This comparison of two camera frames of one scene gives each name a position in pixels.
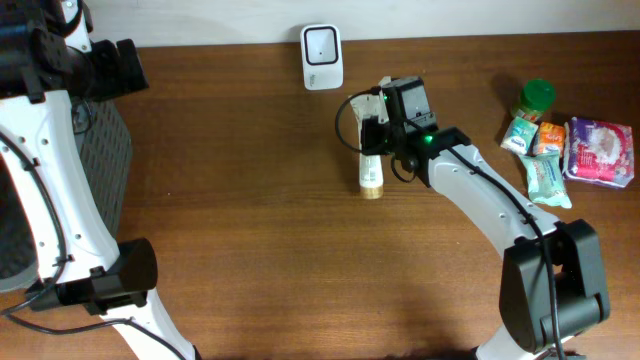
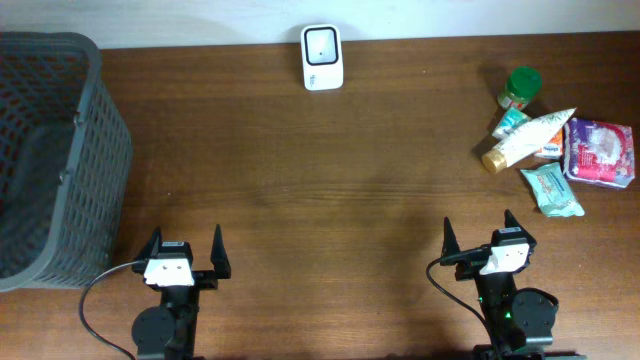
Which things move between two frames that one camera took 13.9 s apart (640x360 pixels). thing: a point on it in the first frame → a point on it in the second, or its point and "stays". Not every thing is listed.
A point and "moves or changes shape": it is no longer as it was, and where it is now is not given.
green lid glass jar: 537,96 → 523,85
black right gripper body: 373,135 → 465,270
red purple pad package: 598,151 stays
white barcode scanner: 322,56 stays
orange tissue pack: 550,134 → 553,149
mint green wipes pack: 544,178 moves or changes shape
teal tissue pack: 519,135 → 509,121
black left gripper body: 105,81 → 204,278
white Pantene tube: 368,106 → 524,144
